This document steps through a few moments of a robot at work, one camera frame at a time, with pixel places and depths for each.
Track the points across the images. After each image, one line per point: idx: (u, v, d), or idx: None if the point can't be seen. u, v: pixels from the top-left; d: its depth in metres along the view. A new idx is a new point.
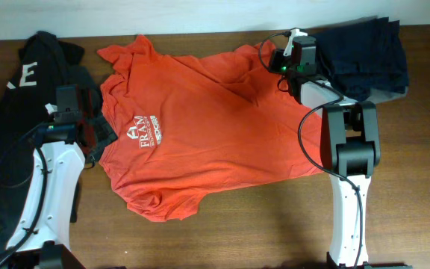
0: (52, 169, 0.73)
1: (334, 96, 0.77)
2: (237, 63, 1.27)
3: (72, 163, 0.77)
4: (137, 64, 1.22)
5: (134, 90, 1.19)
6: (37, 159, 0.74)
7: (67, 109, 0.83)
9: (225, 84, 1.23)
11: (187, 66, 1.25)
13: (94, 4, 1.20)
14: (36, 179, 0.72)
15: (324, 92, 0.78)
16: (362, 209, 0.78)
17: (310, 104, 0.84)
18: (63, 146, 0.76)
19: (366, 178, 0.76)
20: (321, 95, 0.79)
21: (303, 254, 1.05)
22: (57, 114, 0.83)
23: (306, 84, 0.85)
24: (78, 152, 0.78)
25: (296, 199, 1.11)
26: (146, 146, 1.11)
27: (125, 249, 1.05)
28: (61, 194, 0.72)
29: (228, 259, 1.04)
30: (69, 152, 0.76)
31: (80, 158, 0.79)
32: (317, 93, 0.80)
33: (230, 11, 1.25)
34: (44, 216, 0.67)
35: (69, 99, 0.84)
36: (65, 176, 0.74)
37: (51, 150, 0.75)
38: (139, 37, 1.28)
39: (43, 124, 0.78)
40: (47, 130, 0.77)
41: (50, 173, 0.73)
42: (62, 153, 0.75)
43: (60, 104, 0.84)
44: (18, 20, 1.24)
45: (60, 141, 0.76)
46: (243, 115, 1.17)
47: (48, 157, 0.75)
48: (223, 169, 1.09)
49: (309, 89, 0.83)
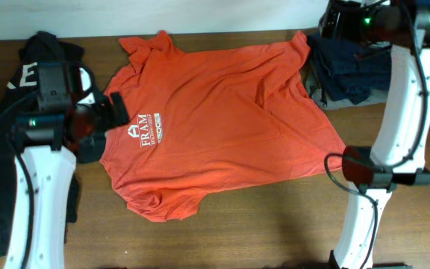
0: (38, 187, 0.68)
1: (403, 146, 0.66)
2: (245, 59, 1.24)
3: (60, 177, 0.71)
4: (152, 58, 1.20)
5: (146, 85, 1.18)
6: (20, 171, 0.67)
7: (52, 92, 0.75)
9: (233, 80, 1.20)
11: (197, 61, 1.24)
13: (94, 4, 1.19)
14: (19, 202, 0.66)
15: (410, 118, 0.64)
16: (376, 220, 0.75)
17: (395, 84, 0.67)
18: (48, 153, 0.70)
19: (387, 193, 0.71)
20: (408, 116, 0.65)
21: (303, 254, 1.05)
22: (42, 99, 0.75)
23: (412, 62, 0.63)
24: (66, 156, 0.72)
25: (298, 199, 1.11)
26: (147, 144, 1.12)
27: (125, 249, 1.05)
28: (51, 223, 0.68)
29: (228, 259, 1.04)
30: (57, 161, 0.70)
31: (70, 161, 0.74)
32: (408, 106, 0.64)
33: (231, 11, 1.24)
34: (34, 253, 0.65)
35: (55, 78, 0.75)
36: (54, 199, 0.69)
37: (35, 162, 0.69)
38: (161, 33, 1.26)
39: (24, 121, 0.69)
40: (31, 129, 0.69)
41: (35, 193, 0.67)
42: (46, 168, 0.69)
43: (45, 85, 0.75)
44: (19, 20, 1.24)
45: (45, 146, 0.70)
46: (245, 115, 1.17)
47: (32, 172, 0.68)
48: (223, 169, 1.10)
49: (407, 82, 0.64)
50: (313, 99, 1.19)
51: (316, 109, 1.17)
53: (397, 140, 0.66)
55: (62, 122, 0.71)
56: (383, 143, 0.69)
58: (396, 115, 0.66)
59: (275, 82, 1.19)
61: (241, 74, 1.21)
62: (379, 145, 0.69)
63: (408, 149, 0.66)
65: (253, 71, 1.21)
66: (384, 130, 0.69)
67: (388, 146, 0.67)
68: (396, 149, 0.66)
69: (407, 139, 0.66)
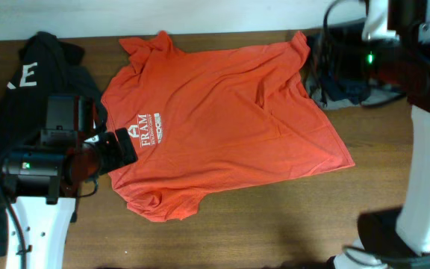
0: (31, 242, 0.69)
1: None
2: (245, 59, 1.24)
3: (51, 232, 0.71)
4: (153, 59, 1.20)
5: (146, 85, 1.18)
6: (13, 226, 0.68)
7: (59, 126, 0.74)
9: (232, 81, 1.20)
11: (197, 61, 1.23)
13: (94, 5, 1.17)
14: (12, 255, 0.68)
15: None
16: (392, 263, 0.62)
17: (422, 154, 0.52)
18: (42, 205, 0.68)
19: None
20: None
21: (303, 254, 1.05)
22: (51, 136, 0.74)
23: None
24: (64, 204, 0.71)
25: (297, 199, 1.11)
26: (147, 144, 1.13)
27: (124, 249, 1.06)
28: None
29: (228, 259, 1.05)
30: (51, 214, 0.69)
31: (66, 211, 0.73)
32: None
33: (231, 11, 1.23)
34: None
35: (62, 114, 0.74)
36: (42, 257, 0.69)
37: (26, 218, 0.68)
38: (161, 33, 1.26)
39: (17, 161, 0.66)
40: (24, 170, 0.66)
41: (28, 248, 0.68)
42: (38, 223, 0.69)
43: (51, 116, 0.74)
44: (18, 21, 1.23)
45: (37, 196, 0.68)
46: (245, 115, 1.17)
47: (25, 226, 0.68)
48: (222, 170, 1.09)
49: None
50: (313, 99, 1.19)
51: (316, 110, 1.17)
53: None
55: (61, 166, 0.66)
56: (411, 228, 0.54)
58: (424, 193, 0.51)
59: (274, 82, 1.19)
61: (241, 75, 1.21)
62: (407, 227, 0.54)
63: None
65: (253, 71, 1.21)
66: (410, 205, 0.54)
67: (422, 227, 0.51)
68: None
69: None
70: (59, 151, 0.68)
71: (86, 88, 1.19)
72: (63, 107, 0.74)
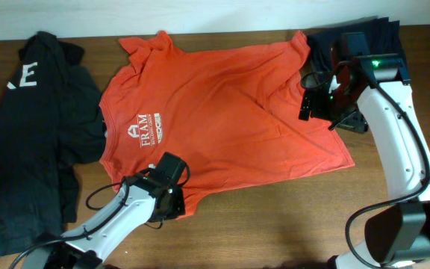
0: (128, 204, 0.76)
1: (414, 169, 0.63)
2: (245, 60, 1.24)
3: (143, 212, 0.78)
4: (153, 58, 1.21)
5: (146, 85, 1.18)
6: (122, 191, 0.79)
7: (162, 172, 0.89)
9: (231, 81, 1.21)
11: (197, 61, 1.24)
13: (95, 4, 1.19)
14: (111, 206, 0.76)
15: (404, 141, 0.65)
16: (396, 255, 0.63)
17: (376, 121, 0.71)
18: (145, 193, 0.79)
19: (419, 251, 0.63)
20: (399, 137, 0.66)
21: (304, 254, 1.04)
22: (154, 172, 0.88)
23: (380, 98, 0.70)
24: (151, 206, 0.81)
25: (297, 199, 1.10)
26: (148, 144, 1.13)
27: (125, 249, 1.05)
28: (123, 227, 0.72)
29: (228, 259, 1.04)
30: (149, 203, 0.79)
31: (147, 214, 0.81)
32: (396, 129, 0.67)
33: (231, 12, 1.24)
34: (101, 232, 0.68)
35: (169, 165, 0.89)
36: (134, 217, 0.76)
37: (136, 191, 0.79)
38: (161, 33, 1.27)
39: (139, 175, 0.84)
40: (142, 181, 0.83)
41: (125, 206, 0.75)
42: (142, 197, 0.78)
43: (160, 165, 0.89)
44: (18, 20, 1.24)
45: (144, 190, 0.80)
46: (246, 115, 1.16)
47: (130, 195, 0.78)
48: (222, 170, 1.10)
49: (381, 110, 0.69)
50: None
51: None
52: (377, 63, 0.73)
53: (403, 164, 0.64)
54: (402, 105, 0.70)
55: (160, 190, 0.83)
56: (397, 181, 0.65)
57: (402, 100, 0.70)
58: (390, 143, 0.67)
59: (273, 81, 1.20)
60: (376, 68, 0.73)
61: (241, 75, 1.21)
62: (392, 184, 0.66)
63: (420, 169, 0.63)
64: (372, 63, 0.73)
65: (253, 71, 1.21)
66: (388, 171, 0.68)
67: (401, 176, 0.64)
68: (407, 174, 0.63)
69: (413, 162, 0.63)
70: (162, 184, 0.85)
71: (86, 88, 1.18)
72: (173, 164, 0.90)
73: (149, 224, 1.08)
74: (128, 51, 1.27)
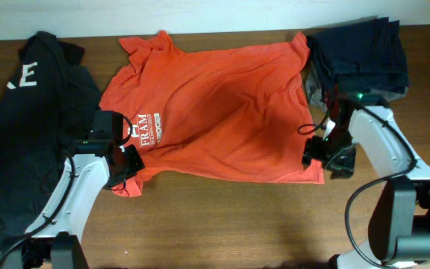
0: (78, 173, 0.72)
1: (400, 160, 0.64)
2: (244, 60, 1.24)
3: (96, 178, 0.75)
4: (153, 58, 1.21)
5: (145, 86, 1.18)
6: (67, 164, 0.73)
7: (101, 131, 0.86)
9: (231, 81, 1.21)
11: (196, 61, 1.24)
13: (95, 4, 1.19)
14: (63, 183, 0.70)
15: (388, 140, 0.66)
16: (399, 244, 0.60)
17: (363, 131, 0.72)
18: (92, 157, 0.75)
19: (422, 240, 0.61)
20: (383, 137, 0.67)
21: (304, 254, 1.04)
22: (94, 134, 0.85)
23: (363, 113, 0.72)
24: (104, 164, 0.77)
25: (297, 199, 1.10)
26: (147, 144, 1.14)
27: (124, 249, 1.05)
28: (83, 196, 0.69)
29: (228, 259, 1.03)
30: (101, 164, 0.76)
31: (104, 175, 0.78)
32: (379, 131, 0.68)
33: (230, 11, 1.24)
34: (63, 211, 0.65)
35: (104, 121, 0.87)
36: (89, 184, 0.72)
37: (82, 160, 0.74)
38: (161, 33, 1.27)
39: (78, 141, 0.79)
40: (83, 145, 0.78)
41: (76, 178, 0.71)
42: (90, 162, 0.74)
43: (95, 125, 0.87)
44: (19, 20, 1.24)
45: (90, 153, 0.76)
46: (245, 116, 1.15)
47: (78, 164, 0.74)
48: (223, 171, 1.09)
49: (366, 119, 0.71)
50: (313, 99, 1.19)
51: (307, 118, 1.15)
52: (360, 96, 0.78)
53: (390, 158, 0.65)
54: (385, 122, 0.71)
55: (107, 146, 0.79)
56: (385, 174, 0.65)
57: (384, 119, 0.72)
58: (376, 143, 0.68)
59: (272, 83, 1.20)
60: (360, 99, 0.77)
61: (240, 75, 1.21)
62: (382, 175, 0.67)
63: (407, 159, 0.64)
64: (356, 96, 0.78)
65: (253, 71, 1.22)
66: (378, 168, 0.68)
67: (388, 167, 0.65)
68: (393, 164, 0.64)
69: (399, 154, 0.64)
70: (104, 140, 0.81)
71: (86, 88, 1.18)
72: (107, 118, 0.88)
73: (149, 224, 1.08)
74: (128, 51, 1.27)
